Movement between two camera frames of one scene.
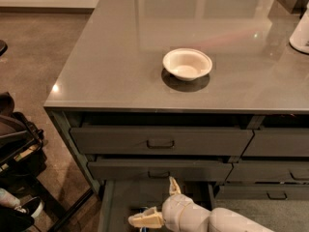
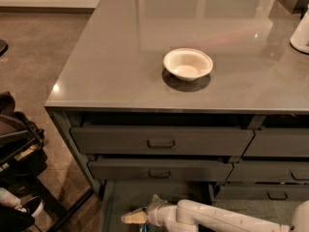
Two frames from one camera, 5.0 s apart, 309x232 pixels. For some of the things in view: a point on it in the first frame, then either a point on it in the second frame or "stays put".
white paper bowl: x=187 y=64 stays put
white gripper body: x=174 y=209 -> x=159 y=213
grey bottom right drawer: x=263 y=192 stays put
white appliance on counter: x=299 y=38 stays put
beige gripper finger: x=174 y=187 -> x=156 y=199
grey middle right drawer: x=269 y=172 stays put
